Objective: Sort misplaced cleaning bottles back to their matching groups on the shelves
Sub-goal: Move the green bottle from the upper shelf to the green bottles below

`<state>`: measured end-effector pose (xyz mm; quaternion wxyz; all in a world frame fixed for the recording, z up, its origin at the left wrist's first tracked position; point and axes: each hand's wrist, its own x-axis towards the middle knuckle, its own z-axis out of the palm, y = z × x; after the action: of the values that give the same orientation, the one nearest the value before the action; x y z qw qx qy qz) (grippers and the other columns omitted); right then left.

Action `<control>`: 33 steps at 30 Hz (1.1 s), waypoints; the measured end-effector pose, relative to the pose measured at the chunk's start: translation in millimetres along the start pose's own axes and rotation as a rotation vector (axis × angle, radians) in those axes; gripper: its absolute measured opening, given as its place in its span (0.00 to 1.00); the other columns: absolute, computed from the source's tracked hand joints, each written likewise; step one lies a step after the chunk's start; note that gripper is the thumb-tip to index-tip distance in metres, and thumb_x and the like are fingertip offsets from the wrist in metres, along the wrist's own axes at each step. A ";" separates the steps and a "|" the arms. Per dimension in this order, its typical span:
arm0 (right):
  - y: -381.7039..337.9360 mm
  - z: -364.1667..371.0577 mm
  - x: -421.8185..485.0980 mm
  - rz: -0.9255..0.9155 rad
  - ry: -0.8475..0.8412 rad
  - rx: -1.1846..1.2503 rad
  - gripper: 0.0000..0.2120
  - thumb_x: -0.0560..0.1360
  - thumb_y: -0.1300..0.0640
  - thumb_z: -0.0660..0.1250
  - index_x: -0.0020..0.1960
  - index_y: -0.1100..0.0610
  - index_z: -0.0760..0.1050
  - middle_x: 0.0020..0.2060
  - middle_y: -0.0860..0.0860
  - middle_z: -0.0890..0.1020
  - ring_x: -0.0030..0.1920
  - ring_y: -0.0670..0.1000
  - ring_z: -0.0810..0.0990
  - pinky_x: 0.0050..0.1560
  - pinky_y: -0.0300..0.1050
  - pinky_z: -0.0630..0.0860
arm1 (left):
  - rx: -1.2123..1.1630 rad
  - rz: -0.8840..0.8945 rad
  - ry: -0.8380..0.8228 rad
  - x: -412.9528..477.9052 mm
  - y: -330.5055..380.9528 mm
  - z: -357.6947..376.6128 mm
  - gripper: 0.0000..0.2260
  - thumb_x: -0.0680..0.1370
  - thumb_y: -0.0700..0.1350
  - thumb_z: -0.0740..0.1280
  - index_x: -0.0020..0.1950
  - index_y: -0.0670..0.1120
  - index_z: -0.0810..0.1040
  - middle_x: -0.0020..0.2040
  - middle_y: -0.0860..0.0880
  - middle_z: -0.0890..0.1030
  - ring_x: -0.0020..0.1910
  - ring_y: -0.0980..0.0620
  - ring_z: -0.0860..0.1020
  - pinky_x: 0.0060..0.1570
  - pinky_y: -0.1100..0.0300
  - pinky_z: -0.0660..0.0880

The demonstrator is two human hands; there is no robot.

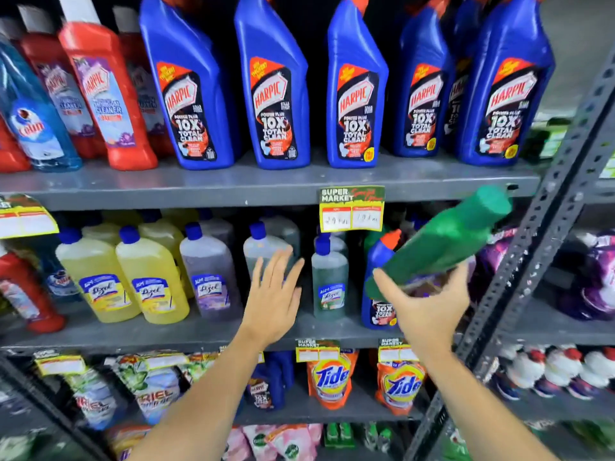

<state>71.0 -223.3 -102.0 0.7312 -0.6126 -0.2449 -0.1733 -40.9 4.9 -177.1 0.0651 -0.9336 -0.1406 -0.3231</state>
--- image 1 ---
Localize person's right forearm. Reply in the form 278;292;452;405
418;348;560;461

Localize green soap packet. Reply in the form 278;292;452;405
324;422;357;450
362;422;393;453

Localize grey diagonal rack brace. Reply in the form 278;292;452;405
0;355;113;461

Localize person's right hand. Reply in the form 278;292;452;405
372;261;472;356

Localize group of blue-capped floor cleaner bottles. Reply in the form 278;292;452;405
55;208;350;326

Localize pink refill pouch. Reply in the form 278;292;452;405
222;427;253;461
242;424;324;461

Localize person's left forearm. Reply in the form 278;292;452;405
127;328;277;461

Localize grey perforated rack upright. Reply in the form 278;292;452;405
405;47;615;461

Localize orange yellow pouch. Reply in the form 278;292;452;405
105;424;152;461

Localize orange detergent pouch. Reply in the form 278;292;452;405
375;360;427;417
307;349;359;411

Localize person's left hand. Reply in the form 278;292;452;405
239;246;306;349

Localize green plastic bottle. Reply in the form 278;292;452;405
364;184;514;303

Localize row of blue cleaner bottles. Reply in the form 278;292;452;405
139;0;556;171

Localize green boxes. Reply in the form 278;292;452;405
521;117;615;180

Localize clear blue glass cleaner bottle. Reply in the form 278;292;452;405
37;242;81;303
0;33;83;173

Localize purple refill pouch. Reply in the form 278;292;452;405
556;231;615;322
472;229;519;303

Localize grey metal shelf board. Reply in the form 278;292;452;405
497;293;615;347
480;386;615;424
0;150;543;213
234;379;429;426
0;300;409;357

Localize red cleaner bottle white cap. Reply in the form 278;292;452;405
0;115;30;174
18;4;105;160
58;0;159;171
0;244;66;334
113;6;175;158

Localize green white detergent pouch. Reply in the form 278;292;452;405
117;355;182;426
184;352;220;385
64;369;119;431

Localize yellow shelf price tag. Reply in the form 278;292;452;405
319;186;386;234
142;351;189;371
0;194;60;240
378;338;420;364
295;339;341;363
34;349;86;377

